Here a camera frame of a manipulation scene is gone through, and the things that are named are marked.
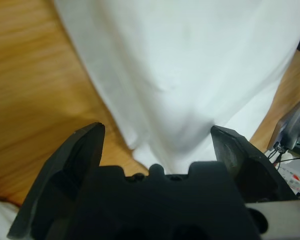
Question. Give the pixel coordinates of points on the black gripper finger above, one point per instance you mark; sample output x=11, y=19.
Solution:
x=252, y=172
x=65, y=175

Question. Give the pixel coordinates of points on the white t-shirt with black print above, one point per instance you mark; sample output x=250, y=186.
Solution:
x=177, y=62

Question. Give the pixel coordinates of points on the white box with red label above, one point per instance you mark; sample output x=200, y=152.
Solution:
x=292, y=178

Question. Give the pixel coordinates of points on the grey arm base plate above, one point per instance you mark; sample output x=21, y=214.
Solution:
x=297, y=125

